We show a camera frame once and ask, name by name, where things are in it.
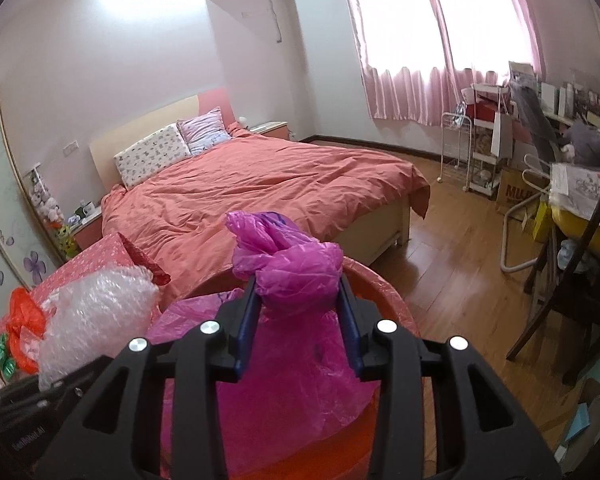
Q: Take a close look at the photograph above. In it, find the beige wooden headboard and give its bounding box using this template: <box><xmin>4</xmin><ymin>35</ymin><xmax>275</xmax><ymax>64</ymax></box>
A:
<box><xmin>88</xmin><ymin>86</ymin><xmax>232</xmax><ymax>193</ymax></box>

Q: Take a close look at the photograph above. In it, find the green patterned plastic bag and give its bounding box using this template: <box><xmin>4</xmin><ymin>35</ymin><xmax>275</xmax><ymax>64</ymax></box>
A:
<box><xmin>0</xmin><ymin>332</ymin><xmax>17</xmax><ymax>384</ymax></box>

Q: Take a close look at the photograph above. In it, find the pink right nightstand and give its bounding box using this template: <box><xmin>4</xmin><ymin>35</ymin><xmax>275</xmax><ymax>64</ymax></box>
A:
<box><xmin>249</xmin><ymin>120</ymin><xmax>290</xmax><ymax>140</ymax></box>

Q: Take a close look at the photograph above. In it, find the pink striped curtain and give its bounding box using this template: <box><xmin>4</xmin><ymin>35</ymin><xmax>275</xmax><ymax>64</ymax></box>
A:
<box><xmin>347</xmin><ymin>0</ymin><xmax>545</xmax><ymax>126</ymax></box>

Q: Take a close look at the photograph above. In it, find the pink nightstand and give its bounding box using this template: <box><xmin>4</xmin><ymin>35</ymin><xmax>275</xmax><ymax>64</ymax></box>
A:
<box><xmin>249</xmin><ymin>120</ymin><xmax>290</xmax><ymax>140</ymax></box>
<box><xmin>72</xmin><ymin>207</ymin><xmax>102</xmax><ymax>250</ymax></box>

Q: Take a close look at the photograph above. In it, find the white rolling shelf cart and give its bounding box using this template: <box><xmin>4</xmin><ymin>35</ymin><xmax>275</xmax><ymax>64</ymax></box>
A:
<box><xmin>463</xmin><ymin>84</ymin><xmax>514</xmax><ymax>198</ymax></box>

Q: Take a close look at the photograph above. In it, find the floral sliding wardrobe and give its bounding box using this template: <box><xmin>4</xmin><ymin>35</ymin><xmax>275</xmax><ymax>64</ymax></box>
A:
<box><xmin>0</xmin><ymin>107</ymin><xmax>60</xmax><ymax>319</ymax></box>

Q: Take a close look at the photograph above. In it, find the plush toy stack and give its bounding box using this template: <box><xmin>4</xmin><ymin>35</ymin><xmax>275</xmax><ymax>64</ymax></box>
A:
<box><xmin>26</xmin><ymin>165</ymin><xmax>80</xmax><ymax>261</ymax></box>

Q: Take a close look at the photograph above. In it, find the pink striped pillow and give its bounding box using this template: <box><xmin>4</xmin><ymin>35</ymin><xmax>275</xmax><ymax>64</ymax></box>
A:
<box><xmin>176</xmin><ymin>107</ymin><xmax>232</xmax><ymax>156</ymax></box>

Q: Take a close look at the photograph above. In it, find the red plastic laundry basket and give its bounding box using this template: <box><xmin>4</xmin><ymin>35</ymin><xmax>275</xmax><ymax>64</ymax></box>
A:
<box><xmin>148</xmin><ymin>258</ymin><xmax>418</xmax><ymax>479</ymax></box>

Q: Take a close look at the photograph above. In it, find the orange-red plastic bag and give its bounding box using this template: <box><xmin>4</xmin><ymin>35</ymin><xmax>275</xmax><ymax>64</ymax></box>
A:
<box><xmin>6</xmin><ymin>287</ymin><xmax>46</xmax><ymax>375</ymax></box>

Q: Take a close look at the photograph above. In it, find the brown cardboard box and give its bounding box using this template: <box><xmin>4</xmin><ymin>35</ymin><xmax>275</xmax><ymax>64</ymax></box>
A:
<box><xmin>495</xmin><ymin>167</ymin><xmax>536</xmax><ymax>214</ymax></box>

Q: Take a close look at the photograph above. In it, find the magenta plastic bag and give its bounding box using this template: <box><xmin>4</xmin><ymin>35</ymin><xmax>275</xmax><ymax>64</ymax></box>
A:
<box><xmin>147</xmin><ymin>209</ymin><xmax>382</xmax><ymax>477</ymax></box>

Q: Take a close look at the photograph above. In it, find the white wire rack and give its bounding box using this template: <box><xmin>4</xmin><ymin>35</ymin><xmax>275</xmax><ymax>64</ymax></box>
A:
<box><xmin>437</xmin><ymin>113</ymin><xmax>474</xmax><ymax>191</ymax></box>

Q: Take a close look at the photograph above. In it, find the bed with salmon duvet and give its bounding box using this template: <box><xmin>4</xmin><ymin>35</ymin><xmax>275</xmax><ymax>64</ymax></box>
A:
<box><xmin>102</xmin><ymin>130</ymin><xmax>430</xmax><ymax>306</ymax></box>

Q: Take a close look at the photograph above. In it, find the pink left nightstand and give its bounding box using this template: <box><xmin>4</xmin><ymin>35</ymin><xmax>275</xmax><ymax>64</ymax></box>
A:
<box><xmin>72</xmin><ymin>207</ymin><xmax>102</xmax><ymax>250</ymax></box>

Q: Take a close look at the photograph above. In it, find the white floral pillow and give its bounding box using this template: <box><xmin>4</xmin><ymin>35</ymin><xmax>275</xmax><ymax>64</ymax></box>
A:
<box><xmin>114</xmin><ymin>122</ymin><xmax>190</xmax><ymax>190</ymax></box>

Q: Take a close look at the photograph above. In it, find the clear bubble wrap bundle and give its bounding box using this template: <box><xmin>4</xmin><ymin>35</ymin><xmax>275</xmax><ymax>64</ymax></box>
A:
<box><xmin>38</xmin><ymin>266</ymin><xmax>161</xmax><ymax>391</ymax></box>

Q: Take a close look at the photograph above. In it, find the red floral tablecloth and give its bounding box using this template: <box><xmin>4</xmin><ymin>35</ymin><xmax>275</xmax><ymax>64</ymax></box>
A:
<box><xmin>0</xmin><ymin>233</ymin><xmax>171</xmax><ymax>389</ymax></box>

